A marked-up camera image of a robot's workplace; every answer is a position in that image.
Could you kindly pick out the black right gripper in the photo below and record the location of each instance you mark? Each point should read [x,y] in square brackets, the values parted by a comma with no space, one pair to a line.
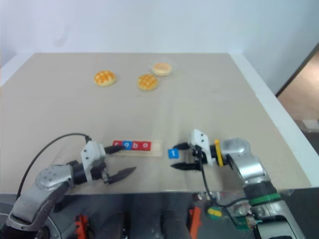
[202,158]

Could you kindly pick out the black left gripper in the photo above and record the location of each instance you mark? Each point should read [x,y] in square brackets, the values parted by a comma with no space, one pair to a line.
[99,173]

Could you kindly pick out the blue letter tile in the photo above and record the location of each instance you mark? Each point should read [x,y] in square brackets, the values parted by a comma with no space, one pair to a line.
[129,148]
[170,155]

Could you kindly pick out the red letter tile b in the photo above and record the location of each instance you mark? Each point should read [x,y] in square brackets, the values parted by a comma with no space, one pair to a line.
[138,148]

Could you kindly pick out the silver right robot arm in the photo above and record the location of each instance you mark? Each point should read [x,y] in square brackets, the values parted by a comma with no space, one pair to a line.
[249,164]

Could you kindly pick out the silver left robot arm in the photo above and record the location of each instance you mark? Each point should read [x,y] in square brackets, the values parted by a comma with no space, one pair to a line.
[47,179]

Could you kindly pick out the light wooden letter tray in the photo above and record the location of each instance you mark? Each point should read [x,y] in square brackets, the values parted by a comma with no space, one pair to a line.
[155,149]

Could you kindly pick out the yellow plastic strip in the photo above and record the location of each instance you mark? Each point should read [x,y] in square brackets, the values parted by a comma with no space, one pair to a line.
[219,154]

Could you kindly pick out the green and yellow connector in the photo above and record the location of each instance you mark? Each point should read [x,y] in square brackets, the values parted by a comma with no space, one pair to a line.
[214,212]

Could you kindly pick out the orange plastic part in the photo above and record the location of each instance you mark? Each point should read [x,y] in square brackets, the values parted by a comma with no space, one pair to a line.
[81,225]
[195,220]

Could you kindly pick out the waffle-patterned round bread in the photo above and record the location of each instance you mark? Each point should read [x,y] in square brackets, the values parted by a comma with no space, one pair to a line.
[105,78]
[147,82]

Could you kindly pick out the clear plastic dish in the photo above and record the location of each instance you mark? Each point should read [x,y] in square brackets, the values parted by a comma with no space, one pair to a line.
[174,71]

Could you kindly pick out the green circuit board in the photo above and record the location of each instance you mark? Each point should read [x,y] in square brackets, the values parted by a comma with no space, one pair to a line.
[243,224]

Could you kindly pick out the plain round bun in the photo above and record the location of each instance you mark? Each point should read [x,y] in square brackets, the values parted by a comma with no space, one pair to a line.
[161,68]

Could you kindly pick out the green tape band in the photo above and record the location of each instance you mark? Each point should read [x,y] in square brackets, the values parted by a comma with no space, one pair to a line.
[264,198]

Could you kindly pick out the brown wooden panel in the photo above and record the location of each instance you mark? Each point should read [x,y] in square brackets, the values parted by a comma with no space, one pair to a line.
[301,92]

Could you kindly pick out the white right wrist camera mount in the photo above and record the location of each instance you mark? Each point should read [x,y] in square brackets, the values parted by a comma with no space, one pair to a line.
[199,137]

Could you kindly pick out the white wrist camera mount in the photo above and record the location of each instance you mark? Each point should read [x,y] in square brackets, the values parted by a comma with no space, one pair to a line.
[199,137]
[89,152]

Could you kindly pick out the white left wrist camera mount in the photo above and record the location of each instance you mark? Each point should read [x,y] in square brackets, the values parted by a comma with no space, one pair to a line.
[89,152]

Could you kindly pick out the white table side rail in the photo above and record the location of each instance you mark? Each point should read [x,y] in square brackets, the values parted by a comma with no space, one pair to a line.
[274,107]

